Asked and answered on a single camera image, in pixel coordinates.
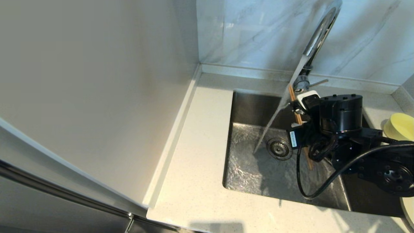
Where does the wooden chopstick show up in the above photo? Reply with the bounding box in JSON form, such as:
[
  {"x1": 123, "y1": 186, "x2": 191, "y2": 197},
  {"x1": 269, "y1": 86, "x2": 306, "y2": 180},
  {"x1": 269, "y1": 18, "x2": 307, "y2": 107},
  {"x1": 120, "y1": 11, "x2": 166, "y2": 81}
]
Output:
[{"x1": 288, "y1": 84, "x2": 315, "y2": 171}]

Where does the chrome gooseneck faucet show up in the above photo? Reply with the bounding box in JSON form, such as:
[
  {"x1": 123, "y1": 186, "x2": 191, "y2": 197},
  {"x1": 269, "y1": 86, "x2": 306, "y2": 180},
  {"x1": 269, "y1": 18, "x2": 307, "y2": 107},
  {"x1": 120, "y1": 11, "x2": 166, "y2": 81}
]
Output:
[{"x1": 290, "y1": 0, "x2": 342, "y2": 96}]

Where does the yellow plastic bowl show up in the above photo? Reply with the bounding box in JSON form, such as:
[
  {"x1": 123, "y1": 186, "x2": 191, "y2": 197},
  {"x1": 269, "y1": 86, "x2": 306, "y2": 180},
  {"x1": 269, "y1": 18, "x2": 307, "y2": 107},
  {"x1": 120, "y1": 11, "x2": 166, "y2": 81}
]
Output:
[{"x1": 384, "y1": 113, "x2": 414, "y2": 142}]

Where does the stainless steel sink basin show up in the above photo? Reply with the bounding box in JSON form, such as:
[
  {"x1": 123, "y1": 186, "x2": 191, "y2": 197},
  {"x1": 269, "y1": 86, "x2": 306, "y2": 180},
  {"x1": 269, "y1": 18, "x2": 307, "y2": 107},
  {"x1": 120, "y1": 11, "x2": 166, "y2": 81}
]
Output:
[{"x1": 223, "y1": 91, "x2": 406, "y2": 218}]

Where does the round metal drain strainer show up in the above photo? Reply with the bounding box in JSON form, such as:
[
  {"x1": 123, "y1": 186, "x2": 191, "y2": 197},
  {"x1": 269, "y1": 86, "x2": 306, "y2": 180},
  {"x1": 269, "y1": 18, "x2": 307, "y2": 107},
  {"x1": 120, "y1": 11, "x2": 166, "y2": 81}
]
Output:
[{"x1": 267, "y1": 138, "x2": 293, "y2": 161}]

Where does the white ceramic plate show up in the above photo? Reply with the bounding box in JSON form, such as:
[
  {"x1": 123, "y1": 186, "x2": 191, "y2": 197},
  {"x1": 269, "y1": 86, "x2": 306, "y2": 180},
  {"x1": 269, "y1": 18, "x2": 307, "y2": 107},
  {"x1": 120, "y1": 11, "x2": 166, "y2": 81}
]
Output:
[{"x1": 400, "y1": 195, "x2": 414, "y2": 228}]

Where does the tall cabinet with grey door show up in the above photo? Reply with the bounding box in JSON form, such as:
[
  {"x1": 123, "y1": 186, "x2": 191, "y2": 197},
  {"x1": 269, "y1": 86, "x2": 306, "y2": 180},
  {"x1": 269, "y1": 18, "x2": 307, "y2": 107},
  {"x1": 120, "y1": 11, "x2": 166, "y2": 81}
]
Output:
[{"x1": 0, "y1": 0, "x2": 201, "y2": 233}]

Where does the chrome door handle bar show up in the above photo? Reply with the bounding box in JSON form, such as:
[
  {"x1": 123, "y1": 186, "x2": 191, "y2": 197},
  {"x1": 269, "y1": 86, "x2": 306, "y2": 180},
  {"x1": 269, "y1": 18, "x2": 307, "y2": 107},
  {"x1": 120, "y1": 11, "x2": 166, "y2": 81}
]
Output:
[{"x1": 0, "y1": 160, "x2": 180, "y2": 233}]

